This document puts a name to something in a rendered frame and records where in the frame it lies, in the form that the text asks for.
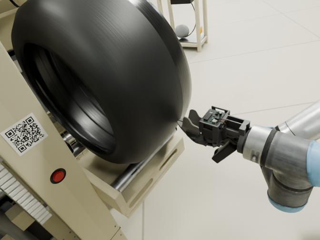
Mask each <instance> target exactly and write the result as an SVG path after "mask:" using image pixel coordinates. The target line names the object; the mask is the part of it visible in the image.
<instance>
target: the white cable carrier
mask: <svg viewBox="0 0 320 240"><path fill-rule="evenodd" d="M2 161H4V160H3V159H2V158H1V157H0V188H1V189H2V190H4V192H5V193H7V194H8V195H9V196H10V197H11V198H12V199H13V200H15V201H16V202H17V203H18V204H19V205H20V206H22V207H23V208H24V209H25V210H26V211H27V212H28V213H29V214H30V215H31V216H32V217H33V218H35V219H36V220H37V221H38V222H39V223H40V224H41V225H42V224H44V223H45V222H46V221H47V220H48V219H49V218H50V217H51V216H52V214H51V213H50V212H49V211H48V210H49V209H50V207H49V206H48V205H47V204H45V203H44V204H43V205H42V204H41V203H40V202H39V201H38V200H37V199H36V198H35V197H34V196H33V195H32V194H31V193H30V192H29V191H28V190H27V189H26V188H25V187H24V186H23V185H22V184H21V183H20V182H19V181H18V180H17V179H16V178H15V177H14V176H13V175H12V174H11V173H10V172H9V171H8V170H7V169H6V168H5V167H4V166H3V165H2V164H1V162H2Z"/></svg>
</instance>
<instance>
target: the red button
mask: <svg viewBox="0 0 320 240"><path fill-rule="evenodd" d="M63 177H64V173H63V172H62V171H61V170H59V171H57V172H55V173H54V175H53V177H52V178H53V180H54V181H56V182H57V181H60V180H62V179H63Z"/></svg>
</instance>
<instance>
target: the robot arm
mask: <svg viewBox="0 0 320 240"><path fill-rule="evenodd" d="M216 109H219V110H223V111H224V112H221V111H217V110H216ZM177 123H178V125H179V127H180V128H181V129H182V130H183V132H184V133H185V134H186V135H187V136H188V137H189V138H190V139H191V140H192V141H193V142H195V143H197V144H200V145H204V146H205V147H206V146H211V147H213V148H215V147H219V148H217V149H216V150H215V151H214V155H213V156H212V158H211V159H212V160H213V161H215V162H216V163H219V162H221V161H222V160H224V159H225V158H226V157H228V156H229V155H230V154H232V153H233V152H235V151H236V150H237V152H238V153H241V154H242V156H243V158H244V159H246V160H249V161H252V162H255V163H257V164H259V165H260V168H261V171H262V174H263V176H264V179H265V181H266V183H267V185H268V190H267V195H268V199H269V201H270V203H271V204H272V205H273V206H274V207H275V208H277V209H278V210H280V211H283V212H287V213H295V212H299V211H301V210H302V209H303V208H304V207H305V206H306V205H307V203H308V201H309V197H310V194H311V192H312V190H313V187H320V143H318V142H317V140H318V139H320V99H319V100H317V101H316V102H314V103H313V104H311V105H310V106H308V107H306V108H305V109H303V110H302V111H300V112H299V113H297V114H296V115H294V116H293V117H291V118H290V119H288V120H286V121H285V122H283V123H282V124H279V125H277V126H276V127H271V126H267V127H263V126H260V125H257V124H255V125H253V126H252V127H250V121H249V120H245V119H241V118H238V117H234V116H231V115H230V110H226V109H222V108H219V107H215V106H211V109H209V110H208V111H207V112H206V114H205V115H204V116H203V117H200V116H199V115H198V113H197V111H196V110H194V109H191V110H190V112H189V116H188V117H183V119H179V120H178V121H177Z"/></svg>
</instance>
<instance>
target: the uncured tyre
mask: <svg viewBox="0 0 320 240"><path fill-rule="evenodd" d="M11 42H12V46H13V50H14V53H15V56H16V58H17V61H18V63H19V65H20V68H21V70H22V72H23V73H24V75H25V77H26V79H27V81H28V82H29V84H30V86H31V87H32V88H33V90H34V91H35V93H36V94H37V96H38V97H39V99H40V100H41V102H42V103H43V104H44V106H45V107H46V108H47V109H48V111H49V112H50V113H51V114H52V116H53V117H54V118H55V119H56V120H57V121H58V122H59V124H60V125H61V126H62V127H63V128H64V129H65V130H66V131H67V132H68V133H69V134H70V135H71V136H72V137H73V138H75V139H76V140H77V141H78V142H79V143H80V144H81V145H83V146H84V147H85V148H87V149H88V150H89V151H91V152H92V153H94V154H95V155H97V156H98V157H100V158H102V159H104V160H106V161H109V162H112V163H116V164H132V163H138V162H141V161H142V160H144V159H146V158H147V157H149V156H150V155H151V154H152V153H153V152H154V151H155V150H156V149H157V148H158V146H160V144H162V142H163V141H164V140H165V139H166V138H167V137H168V136H169V135H170V134H171V132H172V131H173V130H174V129H175V128H176V127H177V126H178V123H177V121H178V120H179V119H183V117H184V116H185V114H186V112H187V109H188V107H189V104H190V100H191V93H192V83H191V74H190V68H189V65H188V61H187V58H186V55H185V52H184V50H183V48H182V45H181V43H180V41H179V39H178V37H177V35H176V34H175V32H174V30H173V29H172V27H171V26H170V24H169V23H168V22H167V20H166V19H165V17H164V16H163V15H162V14H161V12H160V11H159V10H158V9H157V8H156V7H155V6H154V5H153V4H152V3H151V2H150V1H149V0H27V1H26V2H25V3H23V4H22V5H21V6H20V7H19V8H18V10H17V11H16V14H15V19H14V23H13V27H12V31H11Z"/></svg>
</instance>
